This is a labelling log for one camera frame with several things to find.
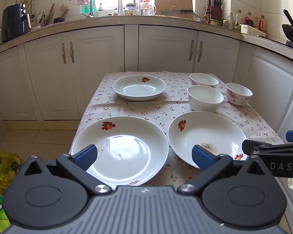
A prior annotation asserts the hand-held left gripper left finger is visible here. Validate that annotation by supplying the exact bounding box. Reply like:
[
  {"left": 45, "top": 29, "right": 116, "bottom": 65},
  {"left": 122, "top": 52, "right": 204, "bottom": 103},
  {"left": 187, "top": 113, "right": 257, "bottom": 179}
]
[{"left": 23, "top": 144, "right": 113, "bottom": 196}]

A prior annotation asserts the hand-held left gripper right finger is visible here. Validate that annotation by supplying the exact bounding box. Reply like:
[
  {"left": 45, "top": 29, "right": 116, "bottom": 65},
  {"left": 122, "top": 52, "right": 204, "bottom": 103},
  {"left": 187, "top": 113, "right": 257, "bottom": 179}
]
[{"left": 177, "top": 144, "right": 269, "bottom": 195}]

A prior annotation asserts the deep stained white fruit-print plate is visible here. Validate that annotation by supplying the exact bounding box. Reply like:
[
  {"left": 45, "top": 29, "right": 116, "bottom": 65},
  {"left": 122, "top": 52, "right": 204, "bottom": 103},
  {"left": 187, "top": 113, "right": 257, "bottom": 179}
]
[{"left": 167, "top": 111, "right": 247, "bottom": 170}]

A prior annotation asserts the large white fruit-print plate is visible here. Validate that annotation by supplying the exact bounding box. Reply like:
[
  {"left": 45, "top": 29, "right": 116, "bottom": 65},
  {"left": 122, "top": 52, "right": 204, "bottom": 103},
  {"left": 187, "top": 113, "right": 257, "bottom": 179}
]
[{"left": 71, "top": 116, "right": 169, "bottom": 187}]

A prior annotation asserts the white pink-flower bowl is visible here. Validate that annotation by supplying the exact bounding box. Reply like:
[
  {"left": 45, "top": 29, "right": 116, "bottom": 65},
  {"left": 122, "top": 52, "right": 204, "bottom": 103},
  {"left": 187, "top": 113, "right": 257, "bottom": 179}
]
[
  {"left": 187, "top": 85, "right": 224, "bottom": 113},
  {"left": 190, "top": 73, "right": 219, "bottom": 89},
  {"left": 225, "top": 83, "right": 253, "bottom": 106}
]

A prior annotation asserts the small white fruit-print plate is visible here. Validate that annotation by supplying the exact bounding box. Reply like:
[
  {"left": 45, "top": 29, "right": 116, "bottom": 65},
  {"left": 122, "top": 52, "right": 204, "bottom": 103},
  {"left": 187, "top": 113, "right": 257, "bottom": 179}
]
[{"left": 112, "top": 75, "right": 167, "bottom": 101}]

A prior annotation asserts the cherry print tablecloth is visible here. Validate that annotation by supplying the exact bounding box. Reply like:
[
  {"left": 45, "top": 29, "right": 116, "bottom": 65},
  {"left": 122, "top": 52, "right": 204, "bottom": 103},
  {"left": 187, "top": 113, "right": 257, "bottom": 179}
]
[{"left": 76, "top": 71, "right": 285, "bottom": 188}]

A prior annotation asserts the yellow plastic bag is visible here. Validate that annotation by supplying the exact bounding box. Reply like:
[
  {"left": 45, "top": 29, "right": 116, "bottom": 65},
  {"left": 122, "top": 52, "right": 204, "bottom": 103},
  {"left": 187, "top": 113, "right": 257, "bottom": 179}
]
[{"left": 0, "top": 150, "right": 24, "bottom": 193}]

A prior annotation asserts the black wok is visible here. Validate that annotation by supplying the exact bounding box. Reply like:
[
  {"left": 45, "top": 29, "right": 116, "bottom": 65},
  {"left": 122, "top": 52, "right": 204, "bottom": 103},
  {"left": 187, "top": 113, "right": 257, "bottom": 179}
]
[{"left": 282, "top": 9, "right": 293, "bottom": 49}]

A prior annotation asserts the white plastic tray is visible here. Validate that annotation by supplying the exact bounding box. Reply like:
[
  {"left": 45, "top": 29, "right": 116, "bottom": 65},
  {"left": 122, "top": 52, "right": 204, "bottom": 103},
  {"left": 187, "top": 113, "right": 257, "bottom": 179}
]
[{"left": 240, "top": 24, "right": 267, "bottom": 38}]

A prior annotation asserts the orange oil bottle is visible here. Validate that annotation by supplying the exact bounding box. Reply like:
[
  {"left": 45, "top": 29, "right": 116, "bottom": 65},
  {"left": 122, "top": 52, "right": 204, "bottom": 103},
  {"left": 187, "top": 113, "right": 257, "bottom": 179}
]
[{"left": 259, "top": 15, "right": 268, "bottom": 34}]

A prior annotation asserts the dark sauce bottle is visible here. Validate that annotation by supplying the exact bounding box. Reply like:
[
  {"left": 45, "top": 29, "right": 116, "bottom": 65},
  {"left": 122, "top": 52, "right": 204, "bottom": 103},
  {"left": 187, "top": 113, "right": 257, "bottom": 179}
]
[{"left": 204, "top": 3, "right": 212, "bottom": 24}]

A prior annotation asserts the utensil rack with utensils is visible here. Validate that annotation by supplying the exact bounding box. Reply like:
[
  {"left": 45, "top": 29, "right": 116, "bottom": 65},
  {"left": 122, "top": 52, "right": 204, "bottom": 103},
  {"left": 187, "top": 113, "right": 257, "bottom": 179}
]
[{"left": 37, "top": 4, "right": 69, "bottom": 27}]

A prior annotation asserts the dark knife block with knives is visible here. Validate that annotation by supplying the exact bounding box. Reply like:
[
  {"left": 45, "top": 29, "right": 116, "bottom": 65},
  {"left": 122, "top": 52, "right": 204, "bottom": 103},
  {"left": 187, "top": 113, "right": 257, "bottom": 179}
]
[{"left": 208, "top": 0, "right": 223, "bottom": 21}]

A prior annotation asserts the stone kitchen countertop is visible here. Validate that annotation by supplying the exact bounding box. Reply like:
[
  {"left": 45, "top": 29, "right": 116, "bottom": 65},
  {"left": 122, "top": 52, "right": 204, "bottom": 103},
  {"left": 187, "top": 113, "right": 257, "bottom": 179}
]
[{"left": 0, "top": 15, "right": 293, "bottom": 67}]

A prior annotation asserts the black air fryer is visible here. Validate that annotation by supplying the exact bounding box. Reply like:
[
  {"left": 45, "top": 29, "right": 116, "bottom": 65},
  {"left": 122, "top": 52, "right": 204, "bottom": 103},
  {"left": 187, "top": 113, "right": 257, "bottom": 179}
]
[{"left": 1, "top": 3, "right": 30, "bottom": 43}]

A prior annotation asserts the metal kitchen faucet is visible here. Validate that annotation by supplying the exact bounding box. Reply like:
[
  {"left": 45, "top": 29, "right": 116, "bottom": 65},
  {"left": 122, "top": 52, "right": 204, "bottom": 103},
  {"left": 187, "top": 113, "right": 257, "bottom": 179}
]
[{"left": 69, "top": 0, "right": 94, "bottom": 18}]

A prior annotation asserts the floral lidded jar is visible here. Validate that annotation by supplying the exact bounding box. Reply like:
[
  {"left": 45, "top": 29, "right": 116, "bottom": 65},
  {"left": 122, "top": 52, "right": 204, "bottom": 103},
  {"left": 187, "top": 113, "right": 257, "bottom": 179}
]
[{"left": 123, "top": 4, "right": 139, "bottom": 16}]

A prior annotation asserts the wooden cutting board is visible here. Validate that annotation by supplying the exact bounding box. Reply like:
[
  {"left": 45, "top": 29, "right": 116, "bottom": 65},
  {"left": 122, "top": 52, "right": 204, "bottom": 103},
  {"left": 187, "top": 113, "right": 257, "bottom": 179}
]
[{"left": 154, "top": 0, "right": 194, "bottom": 20}]

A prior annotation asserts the floral glass mug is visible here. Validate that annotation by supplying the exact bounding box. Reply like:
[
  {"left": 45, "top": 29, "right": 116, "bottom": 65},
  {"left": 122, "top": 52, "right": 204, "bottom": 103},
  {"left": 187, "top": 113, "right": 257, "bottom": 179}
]
[{"left": 139, "top": 2, "right": 157, "bottom": 16}]

